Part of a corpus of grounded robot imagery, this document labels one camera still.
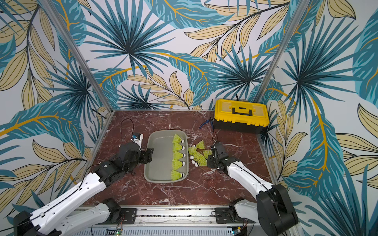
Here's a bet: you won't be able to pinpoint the green shuttlecock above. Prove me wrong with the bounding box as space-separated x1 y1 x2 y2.
188 146 197 160
195 140 206 150
194 157 207 167
172 143 185 151
170 170 185 181
190 151 205 165
172 134 185 144
173 150 186 160
172 159 186 171

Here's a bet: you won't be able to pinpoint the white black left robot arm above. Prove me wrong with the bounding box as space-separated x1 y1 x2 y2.
13 142 154 236

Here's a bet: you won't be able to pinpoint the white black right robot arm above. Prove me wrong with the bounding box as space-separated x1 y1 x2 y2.
207 142 299 236

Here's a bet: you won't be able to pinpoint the grey plastic tray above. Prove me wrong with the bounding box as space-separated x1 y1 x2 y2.
144 130 190 183

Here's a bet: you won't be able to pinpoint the yellow black toolbox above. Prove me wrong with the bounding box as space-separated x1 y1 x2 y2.
214 99 270 134

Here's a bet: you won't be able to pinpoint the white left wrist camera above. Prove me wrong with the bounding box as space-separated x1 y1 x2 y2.
131 132 144 148

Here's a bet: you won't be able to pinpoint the blue handled pliers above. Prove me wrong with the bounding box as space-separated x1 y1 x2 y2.
199 118 214 133

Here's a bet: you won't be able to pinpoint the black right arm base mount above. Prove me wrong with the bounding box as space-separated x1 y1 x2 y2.
212 198 254 224

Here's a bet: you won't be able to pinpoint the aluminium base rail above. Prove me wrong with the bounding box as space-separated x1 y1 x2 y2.
44 205 299 236

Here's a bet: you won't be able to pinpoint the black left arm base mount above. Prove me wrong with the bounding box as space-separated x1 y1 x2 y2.
100 198 137 225

